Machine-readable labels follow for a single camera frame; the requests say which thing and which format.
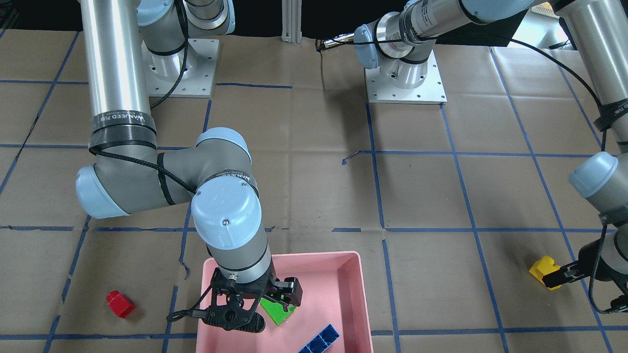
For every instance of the yellow toy block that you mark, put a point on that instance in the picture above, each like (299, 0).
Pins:
(544, 266)

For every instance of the blue toy block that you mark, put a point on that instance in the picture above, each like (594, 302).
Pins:
(322, 341)

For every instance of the green toy block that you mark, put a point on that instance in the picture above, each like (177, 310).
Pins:
(276, 311)

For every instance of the red toy block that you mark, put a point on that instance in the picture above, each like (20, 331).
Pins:
(119, 304)

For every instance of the aluminium frame post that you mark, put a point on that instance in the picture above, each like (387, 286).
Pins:
(291, 21)

